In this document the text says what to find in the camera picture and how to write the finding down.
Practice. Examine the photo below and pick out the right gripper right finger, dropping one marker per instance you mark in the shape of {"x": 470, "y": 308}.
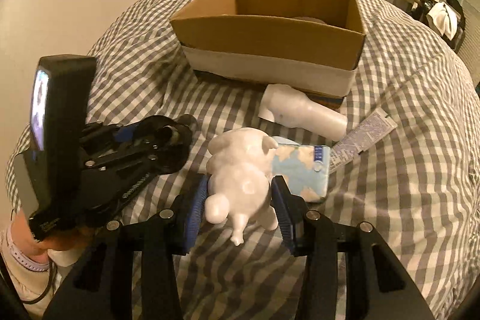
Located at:
{"x": 307, "y": 233}

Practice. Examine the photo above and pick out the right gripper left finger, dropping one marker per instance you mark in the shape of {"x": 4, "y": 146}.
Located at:
{"x": 171, "y": 232}

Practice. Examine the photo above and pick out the blue tissue pack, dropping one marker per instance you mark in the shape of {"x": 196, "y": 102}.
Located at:
{"x": 305, "y": 168}

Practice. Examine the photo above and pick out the white pig figurine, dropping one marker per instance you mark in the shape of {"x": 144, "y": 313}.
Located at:
{"x": 240, "y": 173}

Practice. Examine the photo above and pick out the white purple cream tube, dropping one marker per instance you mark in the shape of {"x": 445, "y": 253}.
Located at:
{"x": 371, "y": 130}

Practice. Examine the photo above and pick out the white bottle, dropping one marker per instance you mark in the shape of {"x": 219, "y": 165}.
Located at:
{"x": 282, "y": 104}

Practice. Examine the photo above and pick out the left hand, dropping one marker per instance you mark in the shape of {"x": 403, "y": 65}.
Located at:
{"x": 37, "y": 251}

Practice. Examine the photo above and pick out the gray checkered bed cover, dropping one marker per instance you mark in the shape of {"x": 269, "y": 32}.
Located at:
{"x": 419, "y": 186}

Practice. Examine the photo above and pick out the cardboard box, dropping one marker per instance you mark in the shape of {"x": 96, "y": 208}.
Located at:
{"x": 311, "y": 45}

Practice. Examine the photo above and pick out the chair with white cloth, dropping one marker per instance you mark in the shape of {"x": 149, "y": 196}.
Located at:
{"x": 448, "y": 20}

